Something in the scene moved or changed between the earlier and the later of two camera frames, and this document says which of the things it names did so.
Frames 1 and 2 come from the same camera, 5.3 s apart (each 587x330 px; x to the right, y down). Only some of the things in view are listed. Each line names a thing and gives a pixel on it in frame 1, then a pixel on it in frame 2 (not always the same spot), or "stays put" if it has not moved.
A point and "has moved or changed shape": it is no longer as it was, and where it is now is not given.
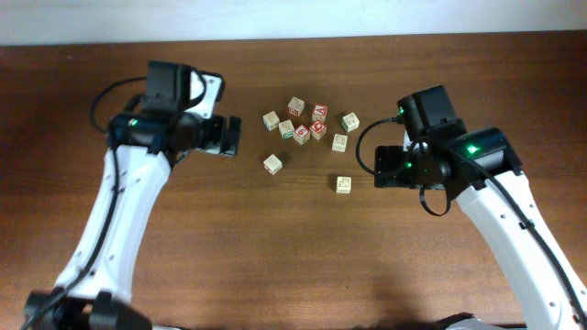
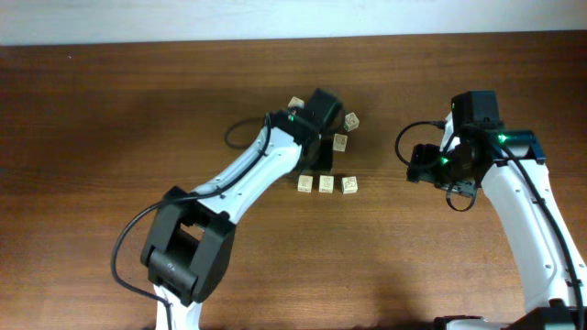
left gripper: [208, 136] -> [324, 161]
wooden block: [271, 121] has moved or changed shape
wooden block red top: [295, 106] stays put
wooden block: [343, 184] has moved or changed shape
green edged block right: [350, 122] stays put
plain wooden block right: [339, 143] stays put
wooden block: [272, 164] has moved or changed shape
